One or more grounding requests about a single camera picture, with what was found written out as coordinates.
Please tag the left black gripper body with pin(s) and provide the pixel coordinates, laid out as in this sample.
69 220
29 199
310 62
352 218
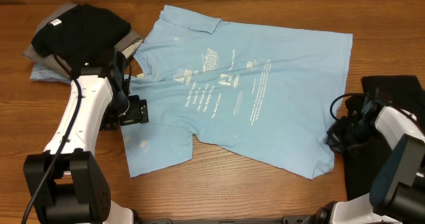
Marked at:
126 110

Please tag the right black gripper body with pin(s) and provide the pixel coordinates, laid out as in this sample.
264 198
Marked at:
349 137

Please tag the light blue printed t-shirt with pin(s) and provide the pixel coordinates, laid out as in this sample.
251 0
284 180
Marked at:
258 91

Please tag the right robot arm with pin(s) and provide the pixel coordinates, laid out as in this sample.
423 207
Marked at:
397 192

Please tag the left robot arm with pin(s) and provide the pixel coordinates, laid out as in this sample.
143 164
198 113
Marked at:
65 181

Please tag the black garment at right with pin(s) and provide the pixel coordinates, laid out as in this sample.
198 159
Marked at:
401 111

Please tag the folded grey garment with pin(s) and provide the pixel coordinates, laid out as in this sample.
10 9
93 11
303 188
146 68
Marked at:
127 45

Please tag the folded black garment on stack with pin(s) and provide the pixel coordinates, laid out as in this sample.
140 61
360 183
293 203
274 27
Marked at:
82 33

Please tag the folded blue denim garment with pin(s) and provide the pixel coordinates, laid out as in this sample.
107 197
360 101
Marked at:
42 73

